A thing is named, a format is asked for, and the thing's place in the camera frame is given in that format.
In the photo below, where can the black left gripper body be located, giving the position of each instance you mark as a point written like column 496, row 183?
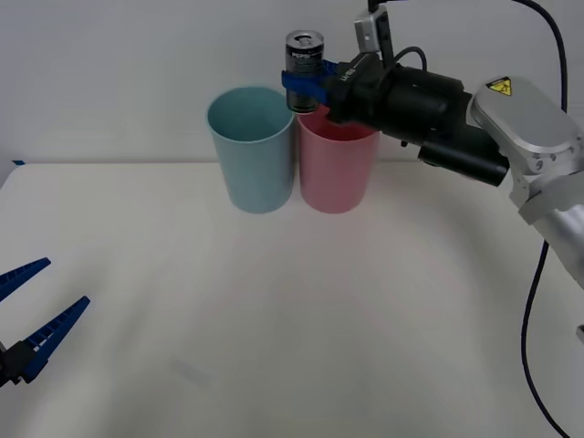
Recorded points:
column 3, row 365

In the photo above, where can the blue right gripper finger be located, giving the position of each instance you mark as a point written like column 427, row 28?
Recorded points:
column 303, row 86
column 329, row 68

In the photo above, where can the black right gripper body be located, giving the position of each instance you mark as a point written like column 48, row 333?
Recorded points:
column 358, row 93

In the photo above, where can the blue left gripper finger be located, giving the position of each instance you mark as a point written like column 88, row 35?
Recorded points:
column 20, row 274
column 50, row 335

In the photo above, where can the black and silver drink can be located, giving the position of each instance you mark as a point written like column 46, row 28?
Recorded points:
column 303, row 52

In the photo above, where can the silver and black right arm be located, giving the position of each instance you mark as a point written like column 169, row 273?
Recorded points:
column 515, row 114

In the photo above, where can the pink plastic bin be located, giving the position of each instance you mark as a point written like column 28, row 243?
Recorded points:
column 335, row 173

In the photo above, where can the pale blue plastic bin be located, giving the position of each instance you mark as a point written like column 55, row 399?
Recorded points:
column 255, row 178

